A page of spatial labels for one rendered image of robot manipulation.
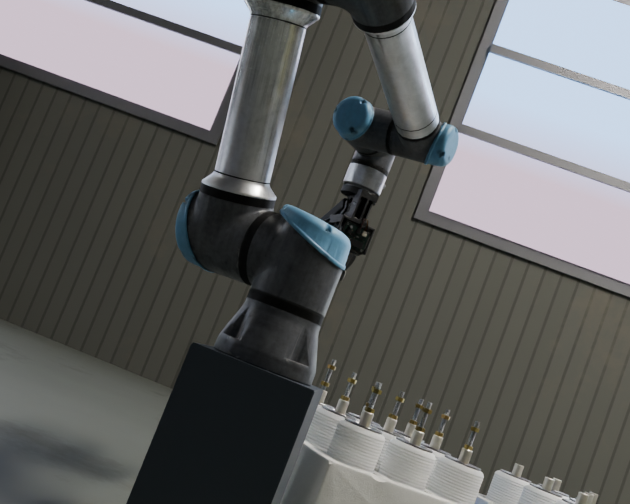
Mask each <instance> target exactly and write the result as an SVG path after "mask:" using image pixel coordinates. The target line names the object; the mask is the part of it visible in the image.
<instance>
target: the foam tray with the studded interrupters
mask: <svg viewBox="0 0 630 504"><path fill-rule="evenodd" d="M326 453H327V450H324V449H321V448H318V447H316V446H314V445H312V444H310V443H309V442H307V441H306V440H305V441H304V443H303V446H302V448H301V451H300V453H299V456H298V459H297V461H296V464H295V466H294V469H293V472H292V474H291V477H290V479H289V482H288V485H287V487H286V490H285V492H284V495H283V497H282V500H281V503H280V504H458V503H455V502H452V501H449V500H446V499H444V498H442V497H440V496H438V495H436V494H434V493H433V492H431V491H429V490H428V489H427V488H428V486H425V489H424V491H421V490H418V489H415V488H412V487H409V486H406V485H403V484H401V483H398V482H395V481H392V480H390V479H388V478H387V477H385V476H383V475H382V474H380V473H379V472H378V471H379V469H378V468H374V471H373V474H372V473H369V472H366V471H363V470H361V469H358V468H355V467H352V466H349V465H346V464H343V463H341V462H338V461H336V460H334V459H333V458H331V457H330V456H328V455H327V454H326Z"/></svg>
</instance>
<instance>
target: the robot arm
mask: <svg viewBox="0 0 630 504"><path fill-rule="evenodd" d="M244 2H245V4H246V6H247V7H248V9H249V11H250V18H249V23H248V27H247V31H246V36H245V40H244V44H243V49H242V53H241V57H240V62H239V66H238V70H237V75H236V79H235V83H234V88H233V92H232V97H231V101H230V105H229V110H228V114H227V118H226V123H225V127H224V131H223V136H222V140H221V144H220V149H219V153H218V158H217V162H216V166H215V171H214V172H213V173H212V174H210V175H209V176H207V177H206V178H204V179H202V182H201V186H200V189H199V190H195V191H193V192H191V193H190V194H189V195H188V196H187V197H186V198H185V201H186V202H183V203H182V204H181V206H180V208H179V211H178V214H177V218H176V225H175V234H176V241H177V245H178V248H179V249H180V250H181V253H182V255H183V256H184V258H185V259H186V260H188V261H189V262H190V263H192V264H194V265H197V266H199V267H201V268H202V269H204V270H205V271H207V272H211V273H217V274H220V275H222V276H225V277H228V278H231V279H233V280H236V281H239V282H242V283H244V284H247V285H250V286H251V287H250V290H249V293H248V295H247V297H246V300H245V302H244V304H243V305H242V307H241V308H240V309H239V310H238V311H237V313H236V314H235V315H234V316H233V318H232V319H231V320H230V321H229V322H228V324H227V325H226V326H225V327H224V329H223V330H222V331H221V332H220V333H219V335H218V337H217V339H216V342H215V344H214V347H213V348H214V349H216V350H218V351H220V352H222V353H224V354H227V355H229V356H231V357H234V358H236V359H239V360H241V361H243V362H246V363H248V364H251V365H253V366H256V367H258V368H261V369H263V370H266V371H268V372H271V373H274V374H276V375H279V376H282V377H284V378H287V379H290V380H292V381H295V382H298V383H301V384H304V385H307V386H311V385H312V382H313V380H314V377H315V374H316V365H317V350H318V335H319V331H320V328H321V325H322V323H323V320H324V318H325V315H326V313H327V310H328V308H329V305H330V302H331V300H332V297H333V295H334V292H335V290H336V287H337V284H338V282H341V281H342V280H343V279H344V277H345V275H346V271H345V270H346V269H348V268H349V267H350V266H351V265H352V263H353V262H354V260H355V258H356V256H360V255H366V252H367V250H368V247H369V244H370V242H371V239H372V237H373V234H374V231H375V229H374V228H372V227H369V226H368V223H369V221H368V220H367V218H368V215H369V213H370V210H371V208H372V205H375V204H376V203H377V201H378V198H379V196H380V194H381V191H382V189H384V188H385V186H386V185H385V184H384V183H385V181H386V178H387V176H388V174H389V171H390V169H391V166H392V164H393V161H394V158H395V156H399V157H403V158H406V159H410V160H414V161H418V162H422V163H424V164H425V165H427V164H430V165H435V166H440V167H444V166H446V165H448V164H449V163H450V162H451V161H452V159H453V157H454V155H455V153H456V150H457V147H458V141H459V135H458V130H457V129H456V127H454V126H452V125H449V124H447V123H445V122H444V123H441V122H440V119H439V115H438V111H437V107H436V104H435V100H434V96H433V92H432V88H431V84H430V81H429V77H428V73H427V69H426V65H425V62H424V58H423V54H422V50H421V46H420V42H419V39H418V35H417V31H416V27H415V23H414V19H413V15H414V13H415V10H416V0H244ZM323 4H324V5H330V6H338V7H340V8H343V9H344V10H346V11H347V12H349V13H350V14H351V16H352V19H353V22H354V24H355V26H356V27H357V28H358V29H359V30H361V31H362V32H364V33H365V36H366V39H367V42H368V45H369V48H370V51H371V54H372V57H373V60H374V63H375V67H376V70H377V73H378V76H379V79H380V82H381V85H382V88H383V91H384V94H385V97H386V100H387V103H388V106H389V109H390V111H389V110H384V109H380V108H375V107H373V106H372V105H371V103H370V102H368V101H366V100H365V99H364V98H362V97H358V96H351V97H348V98H346V99H344V100H342V101H341V102H340V103H339V104H338V105H337V107H336V108H335V110H334V113H333V124H334V127H335V128H336V130H337V131H338V132H339V134H340V136H341V137H342V138H343V139H345V140H346V141H347V142H348V143H349V144H350V145H351V146H352V147H353V148H354V149H355V150H356V151H355V153H354V156H353V158H352V161H351V163H350V165H349V168H348V170H347V173H346V175H345V178H344V180H343V183H344V185H343V187H342V189H341V193H342V194H344V195H345V196H347V197H348V198H347V199H346V198H344V199H343V200H341V201H340V202H339V203H338V204H337V205H336V206H334V207H333V208H332V209H331V210H330V211H329V212H327V213H326V214H325V215H324V216H323V217H322V218H320V219H319V218H317V217H315V216H313V215H311V214H309V213H307V212H305V211H303V210H301V209H299V208H297V207H294V206H292V205H288V204H286V205H284V206H283V208H282V209H280V214H279V213H276V212H273V211H274V206H275V202H276V196H275V194H274V192H273V191H272V189H271V188H270V180H271V176H272V172H273V168H274V164H275V159H276V155H277V151H278V147H279V143H280V138H281V134H282V130H283V126H284V122H285V118H286V113H287V109H288V105H289V101H290V97H291V92H292V88H293V84H294V80H295V76H296V72H297V67H298V63H299V59H300V55H301V51H302V46H303V42H304V38H305V34H306V30H307V28H308V27H309V26H310V25H312V24H313V23H315V22H316V21H318V20H319V19H320V15H321V11H322V7H323ZM366 220H367V223H366ZM369 237H370V238H369ZM368 240H369V241H368ZM367 242H368V243H367ZM366 245H367V246H366ZM365 247H366V248H365Z"/></svg>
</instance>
